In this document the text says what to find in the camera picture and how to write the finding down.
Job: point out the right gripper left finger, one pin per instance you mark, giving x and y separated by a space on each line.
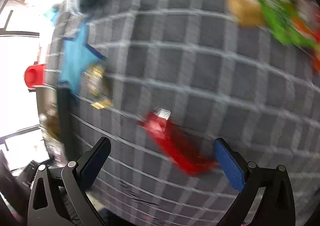
46 206

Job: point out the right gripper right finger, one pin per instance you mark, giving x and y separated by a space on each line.
277 205

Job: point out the long red snack pack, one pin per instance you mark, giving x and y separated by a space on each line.
173 142

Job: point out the gold small candy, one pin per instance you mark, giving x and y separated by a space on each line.
98 86

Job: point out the red plastic stool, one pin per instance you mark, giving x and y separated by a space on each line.
34 75

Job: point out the grey checked bed sheet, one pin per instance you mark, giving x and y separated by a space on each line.
217 78

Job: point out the green snack bag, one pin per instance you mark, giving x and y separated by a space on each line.
285 23

